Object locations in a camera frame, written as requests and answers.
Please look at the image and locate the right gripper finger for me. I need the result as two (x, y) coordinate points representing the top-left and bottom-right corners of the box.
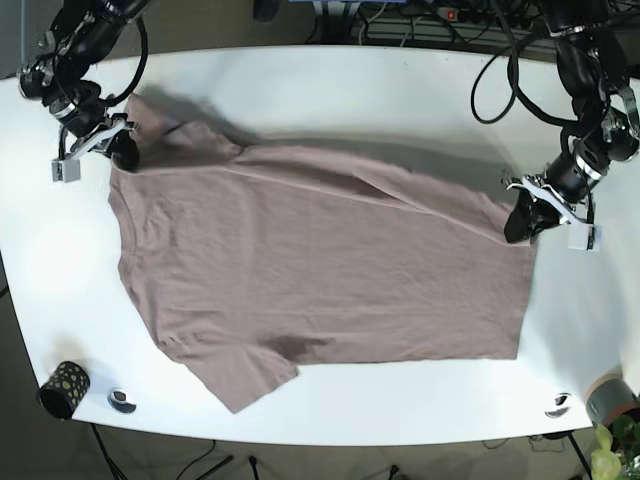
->
(108, 134), (140, 172)

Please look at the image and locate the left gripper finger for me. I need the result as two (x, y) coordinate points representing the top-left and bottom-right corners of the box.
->
(504, 196), (557, 244)

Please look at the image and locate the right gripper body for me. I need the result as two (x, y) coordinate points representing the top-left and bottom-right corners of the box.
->
(52, 116), (137, 183)

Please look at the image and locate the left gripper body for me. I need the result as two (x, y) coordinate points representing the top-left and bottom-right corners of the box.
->
(502, 160), (602, 252)

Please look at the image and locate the dusty pink garment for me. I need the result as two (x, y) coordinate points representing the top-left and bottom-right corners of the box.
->
(109, 96), (536, 413)

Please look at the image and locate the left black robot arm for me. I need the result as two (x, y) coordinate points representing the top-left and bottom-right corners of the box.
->
(491, 1), (639, 251)

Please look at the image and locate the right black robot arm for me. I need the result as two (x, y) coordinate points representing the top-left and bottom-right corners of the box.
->
(18, 1), (149, 183)

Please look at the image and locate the grey flower pot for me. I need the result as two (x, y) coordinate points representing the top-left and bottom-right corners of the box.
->
(584, 374), (639, 427)

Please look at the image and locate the right silver table grommet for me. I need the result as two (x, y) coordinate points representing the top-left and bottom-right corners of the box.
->
(544, 392), (575, 419)

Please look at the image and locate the silver table grommet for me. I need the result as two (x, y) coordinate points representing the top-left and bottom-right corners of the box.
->
(107, 389), (137, 414)
(544, 392), (575, 419)

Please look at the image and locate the green potted plant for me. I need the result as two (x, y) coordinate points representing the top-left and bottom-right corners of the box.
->
(590, 414), (639, 480)

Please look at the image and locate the black gold-dotted cup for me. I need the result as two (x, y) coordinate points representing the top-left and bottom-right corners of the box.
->
(37, 361), (91, 420)

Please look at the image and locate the left silver table grommet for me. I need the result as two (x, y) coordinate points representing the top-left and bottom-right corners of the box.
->
(107, 389), (137, 414)

